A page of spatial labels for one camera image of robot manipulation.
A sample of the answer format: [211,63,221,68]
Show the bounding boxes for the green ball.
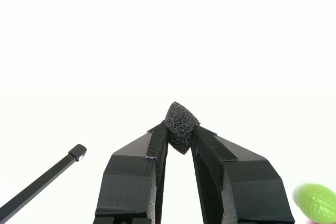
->
[292,183,336,222]

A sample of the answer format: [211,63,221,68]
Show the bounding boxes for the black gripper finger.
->
[191,125,296,224]
[93,123,169,224]

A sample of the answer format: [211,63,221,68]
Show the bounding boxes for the black foam box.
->
[164,101,201,155]

